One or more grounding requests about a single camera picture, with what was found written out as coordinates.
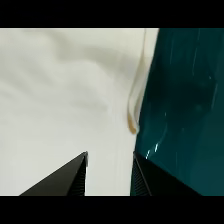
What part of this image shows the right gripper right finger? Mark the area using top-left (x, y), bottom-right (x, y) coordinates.
top-left (129, 151), bottom-right (203, 197)

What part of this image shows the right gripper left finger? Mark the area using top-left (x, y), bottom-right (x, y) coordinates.
top-left (19, 150), bottom-right (89, 197)

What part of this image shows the white garment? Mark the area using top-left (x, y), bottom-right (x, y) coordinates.
top-left (0, 27), bottom-right (160, 197)

